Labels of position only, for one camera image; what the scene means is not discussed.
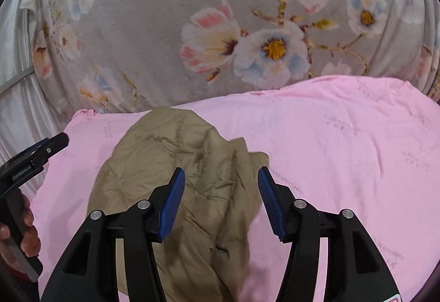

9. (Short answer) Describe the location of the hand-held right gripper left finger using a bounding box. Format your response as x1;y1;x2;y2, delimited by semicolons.
40;167;186;302

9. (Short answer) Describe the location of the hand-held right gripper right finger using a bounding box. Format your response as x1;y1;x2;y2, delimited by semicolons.
257;166;401;302

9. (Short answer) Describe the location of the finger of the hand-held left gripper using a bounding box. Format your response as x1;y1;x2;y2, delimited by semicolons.
30;132;70;166
5;138;51;166

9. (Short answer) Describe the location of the khaki quilted jacket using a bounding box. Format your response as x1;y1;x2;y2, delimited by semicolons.
87;107;271;302

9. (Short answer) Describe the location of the person's left hand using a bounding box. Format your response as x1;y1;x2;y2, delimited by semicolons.
20;193;42;257

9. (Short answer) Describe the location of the white satin cloth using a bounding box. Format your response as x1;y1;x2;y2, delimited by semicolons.
0;0;71;201

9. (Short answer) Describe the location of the pink blanket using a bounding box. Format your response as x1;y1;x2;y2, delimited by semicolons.
29;74;440;302

